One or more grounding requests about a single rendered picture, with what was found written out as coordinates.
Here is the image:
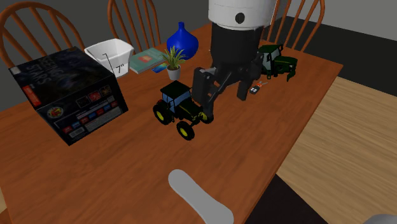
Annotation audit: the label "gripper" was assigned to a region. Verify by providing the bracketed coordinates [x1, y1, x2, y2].
[192, 22, 265, 124]

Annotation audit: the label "black key fob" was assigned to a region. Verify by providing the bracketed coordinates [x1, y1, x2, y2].
[249, 81, 269, 95]

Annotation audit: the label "black toy tractor yellow wheels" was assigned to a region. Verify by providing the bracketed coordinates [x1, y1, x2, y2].
[152, 80, 215, 141]

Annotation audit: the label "small potted green plant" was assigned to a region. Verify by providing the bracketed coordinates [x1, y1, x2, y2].
[159, 45, 188, 81]

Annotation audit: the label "green toy tractor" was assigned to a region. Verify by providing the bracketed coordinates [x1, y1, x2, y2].
[256, 44, 299, 83]

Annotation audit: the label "blue round vase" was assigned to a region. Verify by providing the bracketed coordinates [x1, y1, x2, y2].
[166, 21, 200, 60]

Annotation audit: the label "blue card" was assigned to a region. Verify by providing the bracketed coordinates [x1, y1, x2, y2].
[151, 62, 169, 74]

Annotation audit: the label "teal book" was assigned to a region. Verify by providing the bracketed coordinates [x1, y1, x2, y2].
[128, 46, 169, 75]

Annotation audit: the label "grey flat oblong object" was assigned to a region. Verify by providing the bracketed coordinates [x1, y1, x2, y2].
[167, 168, 235, 224]

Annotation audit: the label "white square bowl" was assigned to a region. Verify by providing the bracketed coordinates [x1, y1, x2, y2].
[83, 38, 136, 79]

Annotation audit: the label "brown wooden spindle chair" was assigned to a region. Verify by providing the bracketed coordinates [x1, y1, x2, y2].
[261, 0, 326, 53]
[0, 1, 87, 68]
[106, 0, 162, 54]

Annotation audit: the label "brown wooden table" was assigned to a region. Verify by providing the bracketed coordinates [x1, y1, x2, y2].
[0, 22, 344, 224]

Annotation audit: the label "black printed cardboard box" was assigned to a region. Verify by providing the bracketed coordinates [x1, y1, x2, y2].
[8, 46, 129, 147]

